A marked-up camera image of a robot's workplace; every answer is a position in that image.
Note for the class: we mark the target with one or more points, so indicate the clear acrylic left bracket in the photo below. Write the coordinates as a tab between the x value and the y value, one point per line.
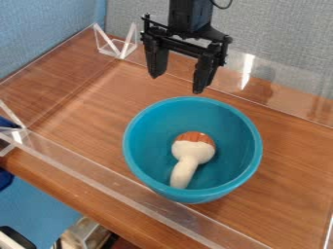
10	129

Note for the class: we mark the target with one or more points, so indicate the blue plastic bowl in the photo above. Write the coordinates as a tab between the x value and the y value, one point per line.
151	132

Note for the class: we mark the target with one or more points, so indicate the clear acrylic barrier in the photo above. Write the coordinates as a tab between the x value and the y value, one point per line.
287	90
113	199

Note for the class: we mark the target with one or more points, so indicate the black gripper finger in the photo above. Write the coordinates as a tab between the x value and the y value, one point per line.
156	56
205	67

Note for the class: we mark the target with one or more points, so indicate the blue object at left edge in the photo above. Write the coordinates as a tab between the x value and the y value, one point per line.
5	176

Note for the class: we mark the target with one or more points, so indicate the grey metal box below table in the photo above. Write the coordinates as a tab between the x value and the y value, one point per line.
84	235

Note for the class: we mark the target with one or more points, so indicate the clear acrylic back barrier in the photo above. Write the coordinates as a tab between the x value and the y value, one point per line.
287	90

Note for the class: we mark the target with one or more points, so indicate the white and orange toy mushroom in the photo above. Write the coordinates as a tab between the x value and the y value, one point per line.
192	148

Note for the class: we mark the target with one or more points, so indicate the clear acrylic front barrier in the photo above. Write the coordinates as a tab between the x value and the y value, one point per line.
113	199

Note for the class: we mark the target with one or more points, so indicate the black and white device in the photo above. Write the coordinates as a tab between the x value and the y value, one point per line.
12	240

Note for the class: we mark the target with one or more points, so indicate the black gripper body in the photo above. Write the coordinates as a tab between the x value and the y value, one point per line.
185	41

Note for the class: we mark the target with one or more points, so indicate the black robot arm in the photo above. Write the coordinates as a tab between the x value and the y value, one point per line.
191	14

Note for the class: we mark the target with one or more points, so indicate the clear acrylic corner bracket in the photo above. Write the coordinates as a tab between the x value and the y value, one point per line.
112	46

